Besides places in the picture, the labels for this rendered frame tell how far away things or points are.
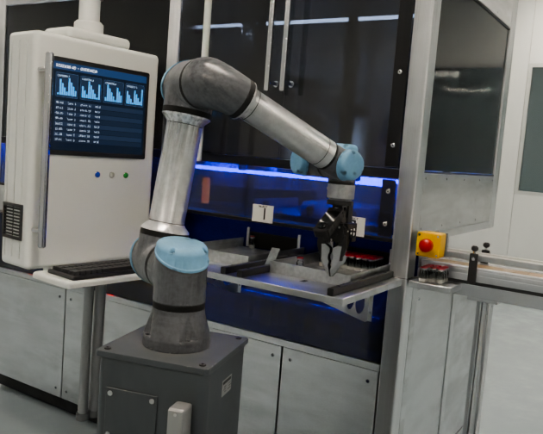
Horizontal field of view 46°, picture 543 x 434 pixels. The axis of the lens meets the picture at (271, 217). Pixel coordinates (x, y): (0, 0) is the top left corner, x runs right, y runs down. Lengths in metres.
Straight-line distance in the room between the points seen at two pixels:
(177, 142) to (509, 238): 5.35
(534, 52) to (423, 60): 4.71
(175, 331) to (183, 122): 0.48
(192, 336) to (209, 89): 0.53
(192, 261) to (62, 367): 1.72
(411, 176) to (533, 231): 4.65
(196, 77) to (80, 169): 0.90
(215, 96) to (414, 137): 0.75
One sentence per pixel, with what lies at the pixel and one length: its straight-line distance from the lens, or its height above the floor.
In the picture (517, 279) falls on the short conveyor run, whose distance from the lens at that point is 2.01.
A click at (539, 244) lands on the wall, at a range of 6.57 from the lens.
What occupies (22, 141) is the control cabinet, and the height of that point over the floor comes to 1.20.
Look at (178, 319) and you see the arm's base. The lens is 1.41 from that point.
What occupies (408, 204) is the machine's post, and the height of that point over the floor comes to 1.11.
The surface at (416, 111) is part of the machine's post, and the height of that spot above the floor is 1.38.
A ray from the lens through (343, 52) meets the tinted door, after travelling 2.11.
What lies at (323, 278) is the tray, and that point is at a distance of 1.81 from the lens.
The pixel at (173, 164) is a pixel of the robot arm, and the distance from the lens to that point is 1.52.
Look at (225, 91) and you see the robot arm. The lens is 1.42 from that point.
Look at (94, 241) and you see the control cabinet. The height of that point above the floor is 0.88.
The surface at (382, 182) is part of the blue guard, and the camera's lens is 2.00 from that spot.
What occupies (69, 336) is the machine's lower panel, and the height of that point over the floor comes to 0.38.
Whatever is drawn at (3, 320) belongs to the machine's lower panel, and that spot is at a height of 0.35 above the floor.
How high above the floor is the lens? 1.23
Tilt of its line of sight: 6 degrees down
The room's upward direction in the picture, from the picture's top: 4 degrees clockwise
